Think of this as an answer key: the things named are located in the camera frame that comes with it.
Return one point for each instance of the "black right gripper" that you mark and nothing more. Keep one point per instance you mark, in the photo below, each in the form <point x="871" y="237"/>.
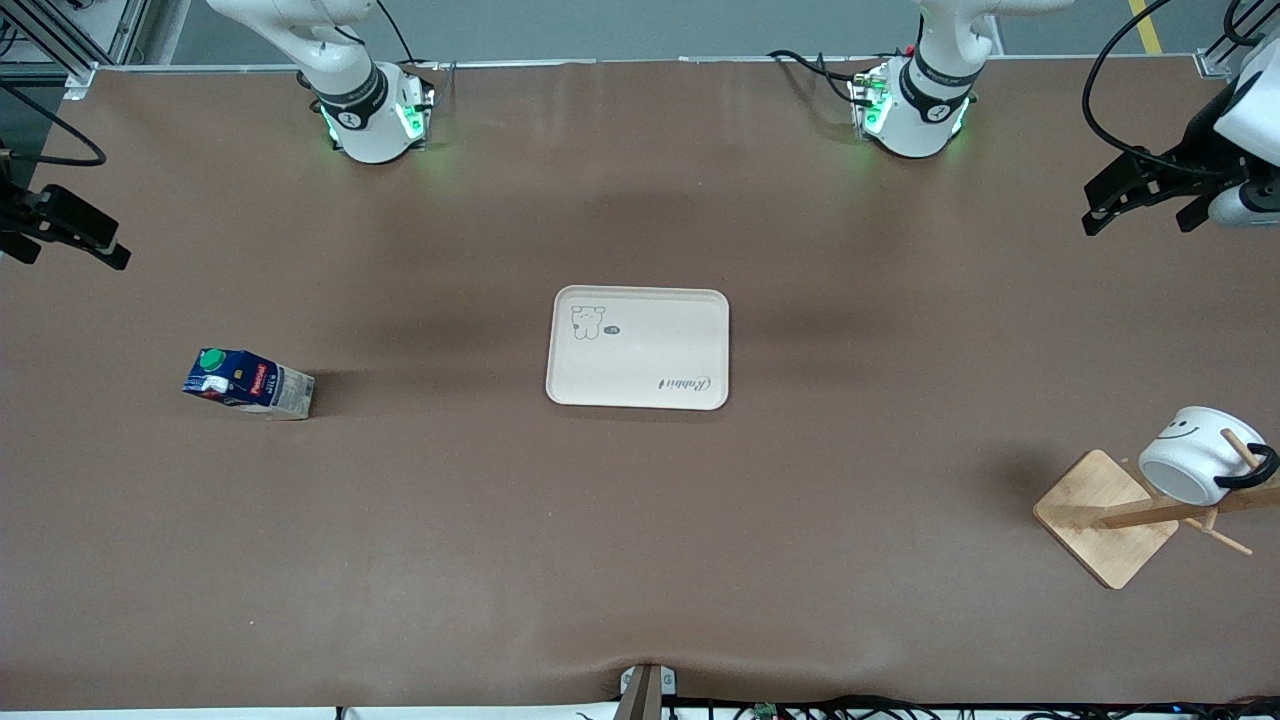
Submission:
<point x="12" y="217"/>

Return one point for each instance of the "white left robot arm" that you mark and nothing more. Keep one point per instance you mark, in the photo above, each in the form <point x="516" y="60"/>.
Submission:
<point x="925" y="110"/>

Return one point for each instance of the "aluminium frame profile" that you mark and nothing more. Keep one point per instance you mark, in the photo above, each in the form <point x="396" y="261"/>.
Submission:
<point x="1225" y="55"/>
<point x="60" y="40"/>

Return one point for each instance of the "wooden mug rack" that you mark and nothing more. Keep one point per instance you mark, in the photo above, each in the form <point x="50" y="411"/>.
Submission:
<point x="1105" y="525"/>

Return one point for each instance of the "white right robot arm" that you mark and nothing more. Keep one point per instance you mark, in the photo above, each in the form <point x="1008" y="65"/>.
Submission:
<point x="360" y="110"/>

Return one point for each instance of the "blue white milk carton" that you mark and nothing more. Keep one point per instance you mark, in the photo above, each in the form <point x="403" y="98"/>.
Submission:
<point x="255" y="385"/>

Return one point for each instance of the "beige rectangular tray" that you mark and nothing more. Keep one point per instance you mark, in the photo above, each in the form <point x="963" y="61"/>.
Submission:
<point x="640" y="360"/>

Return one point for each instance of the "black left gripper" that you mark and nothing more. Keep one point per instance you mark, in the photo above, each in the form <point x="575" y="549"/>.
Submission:
<point x="1192" y="157"/>

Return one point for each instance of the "small green circuit board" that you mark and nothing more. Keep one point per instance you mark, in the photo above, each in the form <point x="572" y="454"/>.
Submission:
<point x="767" y="711"/>

